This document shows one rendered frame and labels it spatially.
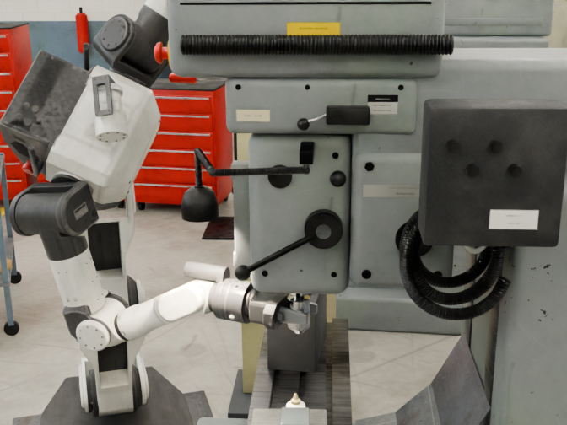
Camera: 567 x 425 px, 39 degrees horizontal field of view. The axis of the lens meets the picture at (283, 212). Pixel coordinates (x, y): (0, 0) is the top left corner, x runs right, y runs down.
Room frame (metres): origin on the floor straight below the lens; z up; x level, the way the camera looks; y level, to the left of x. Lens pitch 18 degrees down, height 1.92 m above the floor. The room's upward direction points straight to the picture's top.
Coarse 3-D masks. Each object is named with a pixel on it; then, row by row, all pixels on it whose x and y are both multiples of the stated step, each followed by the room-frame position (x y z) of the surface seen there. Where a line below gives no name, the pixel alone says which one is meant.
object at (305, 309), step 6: (288, 306) 1.49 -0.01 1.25; (294, 306) 1.47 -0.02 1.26; (300, 306) 1.47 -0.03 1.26; (306, 306) 1.48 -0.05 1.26; (306, 312) 1.48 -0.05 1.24; (288, 324) 1.49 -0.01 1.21; (294, 324) 1.47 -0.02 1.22; (300, 324) 1.47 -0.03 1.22; (294, 330) 1.47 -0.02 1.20; (300, 330) 1.47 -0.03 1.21
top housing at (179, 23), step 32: (192, 0) 1.37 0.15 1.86; (224, 0) 1.37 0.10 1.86; (256, 0) 1.37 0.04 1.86; (288, 0) 1.36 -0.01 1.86; (320, 0) 1.36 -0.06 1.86; (352, 0) 1.36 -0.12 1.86; (384, 0) 1.36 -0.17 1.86; (416, 0) 1.35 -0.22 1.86; (192, 32) 1.37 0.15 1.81; (224, 32) 1.37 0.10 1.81; (256, 32) 1.37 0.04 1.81; (288, 32) 1.36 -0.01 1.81; (320, 32) 1.36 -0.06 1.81; (352, 32) 1.36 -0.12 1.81; (384, 32) 1.35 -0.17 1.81; (416, 32) 1.35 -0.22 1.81; (192, 64) 1.38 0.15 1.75; (224, 64) 1.37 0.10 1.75; (256, 64) 1.37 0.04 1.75; (288, 64) 1.36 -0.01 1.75; (320, 64) 1.36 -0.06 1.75; (352, 64) 1.36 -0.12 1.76; (384, 64) 1.35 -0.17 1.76; (416, 64) 1.35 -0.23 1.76
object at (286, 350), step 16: (320, 304) 1.82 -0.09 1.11; (320, 320) 1.82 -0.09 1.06; (272, 336) 1.76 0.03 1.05; (288, 336) 1.75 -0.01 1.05; (304, 336) 1.74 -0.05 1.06; (320, 336) 1.82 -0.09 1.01; (272, 352) 1.76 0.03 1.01; (288, 352) 1.75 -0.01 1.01; (304, 352) 1.74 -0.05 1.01; (320, 352) 1.83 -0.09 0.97; (272, 368) 1.76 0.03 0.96; (288, 368) 1.75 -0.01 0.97; (304, 368) 1.74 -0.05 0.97
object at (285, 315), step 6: (282, 312) 1.47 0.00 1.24; (288, 312) 1.47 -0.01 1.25; (294, 312) 1.46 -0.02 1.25; (300, 312) 1.46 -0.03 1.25; (282, 318) 1.47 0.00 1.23; (288, 318) 1.47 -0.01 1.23; (294, 318) 1.46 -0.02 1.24; (300, 318) 1.46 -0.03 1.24; (306, 318) 1.45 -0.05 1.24; (306, 324) 1.45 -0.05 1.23
